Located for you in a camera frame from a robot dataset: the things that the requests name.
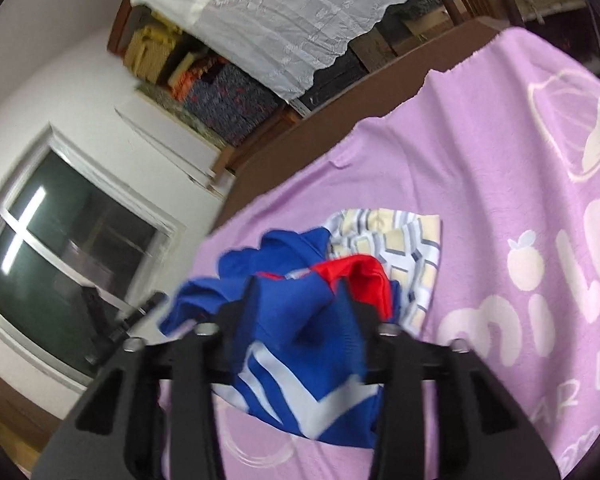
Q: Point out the brown cardboard box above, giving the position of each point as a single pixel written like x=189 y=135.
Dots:
x=375 y=47

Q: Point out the blue white sports jacket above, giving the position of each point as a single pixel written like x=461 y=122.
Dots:
x=300 y=340

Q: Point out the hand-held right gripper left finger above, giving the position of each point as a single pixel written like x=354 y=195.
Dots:
x=230 y=325

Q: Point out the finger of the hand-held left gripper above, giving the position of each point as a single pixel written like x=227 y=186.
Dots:
x=145 y=310

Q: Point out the brown wooden bed board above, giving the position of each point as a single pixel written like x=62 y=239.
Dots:
x=330 y=120

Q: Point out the yellow woven boxes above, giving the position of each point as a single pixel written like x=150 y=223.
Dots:
x=150 y=50

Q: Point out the orange patterned box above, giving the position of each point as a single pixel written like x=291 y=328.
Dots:
x=190 y=77

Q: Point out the purple printed blanket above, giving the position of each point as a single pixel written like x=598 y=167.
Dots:
x=480 y=185

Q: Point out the white trim strip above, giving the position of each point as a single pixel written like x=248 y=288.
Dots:
x=170 y=145

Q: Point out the white lace cloth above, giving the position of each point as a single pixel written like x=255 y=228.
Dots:
x=290 y=15

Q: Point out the yellow grey patterned cloth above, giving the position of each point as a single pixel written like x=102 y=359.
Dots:
x=410 y=255

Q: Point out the dark blue patterned box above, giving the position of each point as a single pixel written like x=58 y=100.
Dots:
x=235 y=105

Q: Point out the white framed window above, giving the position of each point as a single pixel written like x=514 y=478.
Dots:
x=70 y=270

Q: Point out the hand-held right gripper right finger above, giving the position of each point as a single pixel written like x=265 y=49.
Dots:
x=347 y=320

